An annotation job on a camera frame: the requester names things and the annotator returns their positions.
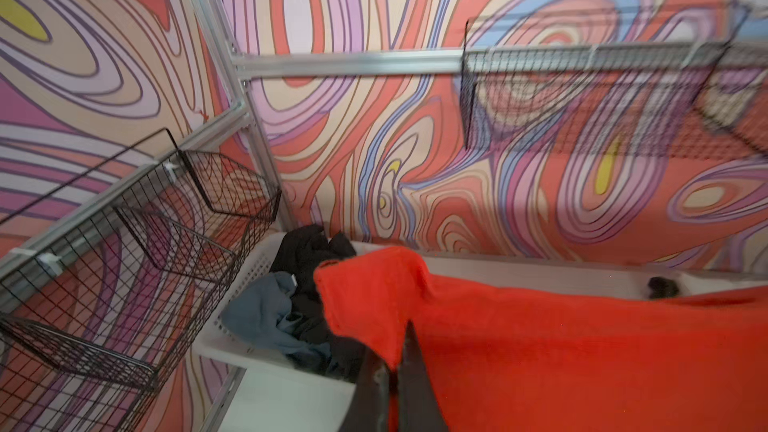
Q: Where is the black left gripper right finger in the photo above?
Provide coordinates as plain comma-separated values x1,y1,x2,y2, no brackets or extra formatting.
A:
397,323,449,432

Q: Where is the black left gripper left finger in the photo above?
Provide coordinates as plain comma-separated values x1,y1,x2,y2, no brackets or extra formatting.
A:
338,350,391,432

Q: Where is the red t-shirt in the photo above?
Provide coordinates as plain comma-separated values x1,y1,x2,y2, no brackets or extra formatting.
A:
314,247,767,431

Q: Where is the white plastic laundry basket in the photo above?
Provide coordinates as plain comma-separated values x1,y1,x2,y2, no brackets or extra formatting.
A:
191,230,391,382

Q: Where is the grey garment in basket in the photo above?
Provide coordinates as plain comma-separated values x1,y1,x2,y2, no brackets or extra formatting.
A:
220,271,331,374

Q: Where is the black garment in basket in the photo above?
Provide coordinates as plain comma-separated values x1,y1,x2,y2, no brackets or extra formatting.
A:
270,224,365,383

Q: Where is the folded green t-shirt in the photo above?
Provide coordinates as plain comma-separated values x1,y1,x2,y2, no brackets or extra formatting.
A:
647,276,681,300

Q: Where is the black wire basket left wall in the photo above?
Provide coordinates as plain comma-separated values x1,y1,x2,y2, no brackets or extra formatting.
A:
1,124,276,431

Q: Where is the black wire basket wall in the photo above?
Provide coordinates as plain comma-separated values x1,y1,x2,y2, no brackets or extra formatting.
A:
459,3,767,160
1,124,276,431

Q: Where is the black wire basket back wall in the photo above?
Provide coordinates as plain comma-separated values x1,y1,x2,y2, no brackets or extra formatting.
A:
459,3,767,160

